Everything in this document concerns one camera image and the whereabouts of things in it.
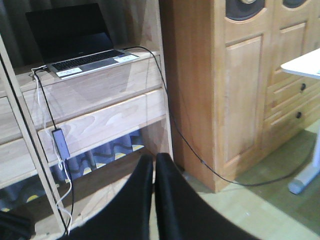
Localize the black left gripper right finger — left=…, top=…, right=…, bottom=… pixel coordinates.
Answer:
left=155, top=153, right=256, bottom=240

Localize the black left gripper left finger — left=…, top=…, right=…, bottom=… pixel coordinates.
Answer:
left=62, top=154, right=153, bottom=240

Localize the wooden desk shelf unit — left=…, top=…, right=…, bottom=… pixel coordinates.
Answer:
left=0, top=0, right=172, bottom=240

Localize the grey usb hub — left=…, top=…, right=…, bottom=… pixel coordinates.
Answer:
left=51, top=128, right=70, bottom=161

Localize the wooden wardrobe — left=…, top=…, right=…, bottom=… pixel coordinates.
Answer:
left=159, top=0, right=320, bottom=192

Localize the grey laptop computer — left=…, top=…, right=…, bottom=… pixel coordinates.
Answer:
left=25, top=3, right=139, bottom=80

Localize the white table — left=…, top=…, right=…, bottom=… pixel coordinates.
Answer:
left=280, top=47, right=320, bottom=195

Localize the black laptop cable right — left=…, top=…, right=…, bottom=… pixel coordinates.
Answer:
left=123, top=46, right=316, bottom=187

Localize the black laptop cable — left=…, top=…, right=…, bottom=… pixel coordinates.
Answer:
left=123, top=46, right=316, bottom=187
left=32, top=68, right=76, bottom=232

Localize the white laptop cable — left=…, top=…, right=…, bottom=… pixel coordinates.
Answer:
left=31, top=65, right=74, bottom=230

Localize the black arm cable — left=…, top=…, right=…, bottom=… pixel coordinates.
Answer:
left=0, top=53, right=70, bottom=236

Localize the black laptop cable left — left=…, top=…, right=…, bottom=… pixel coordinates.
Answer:
left=32, top=68, right=76, bottom=232

